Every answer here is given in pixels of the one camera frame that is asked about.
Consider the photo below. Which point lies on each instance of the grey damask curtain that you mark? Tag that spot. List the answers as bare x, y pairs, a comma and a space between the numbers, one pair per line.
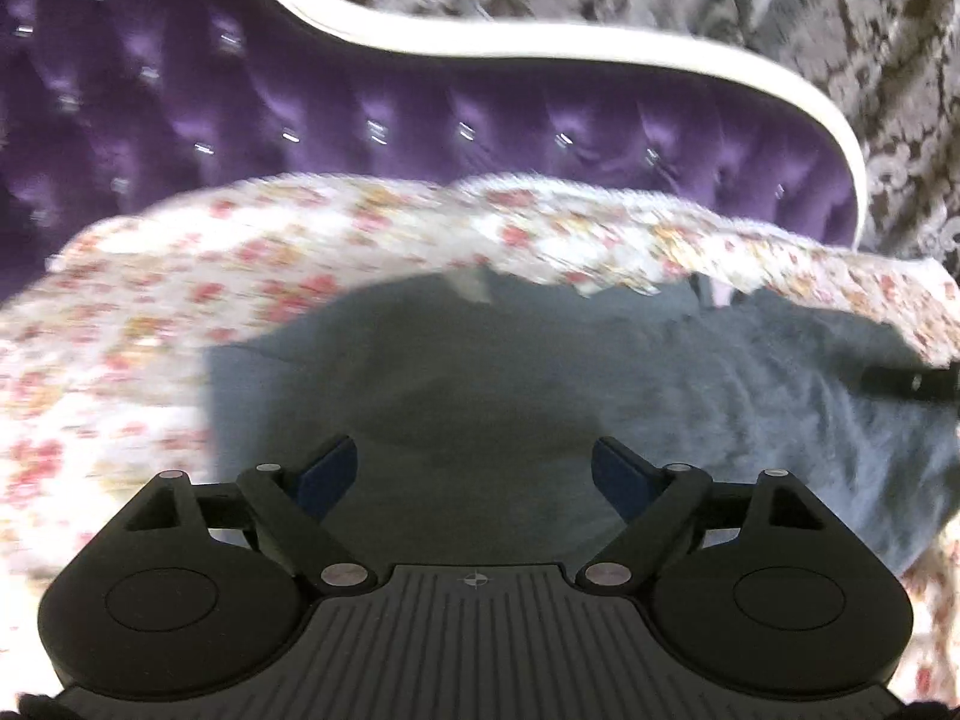
862, 37

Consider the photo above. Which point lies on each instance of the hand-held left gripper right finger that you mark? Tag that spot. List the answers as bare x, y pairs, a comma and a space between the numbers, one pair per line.
621, 468

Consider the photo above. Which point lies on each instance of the grey argyle sweater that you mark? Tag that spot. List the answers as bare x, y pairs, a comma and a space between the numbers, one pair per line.
487, 390

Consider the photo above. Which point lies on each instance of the floral blanket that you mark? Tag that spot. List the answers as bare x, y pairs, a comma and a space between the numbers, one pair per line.
135, 300

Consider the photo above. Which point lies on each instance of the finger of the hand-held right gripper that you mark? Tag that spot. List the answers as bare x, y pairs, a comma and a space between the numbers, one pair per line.
907, 379

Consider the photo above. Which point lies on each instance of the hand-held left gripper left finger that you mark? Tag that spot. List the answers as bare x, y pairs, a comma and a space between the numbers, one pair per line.
328, 471

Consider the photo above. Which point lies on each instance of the purple tufted sofa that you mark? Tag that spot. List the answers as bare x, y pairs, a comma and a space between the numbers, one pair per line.
225, 90

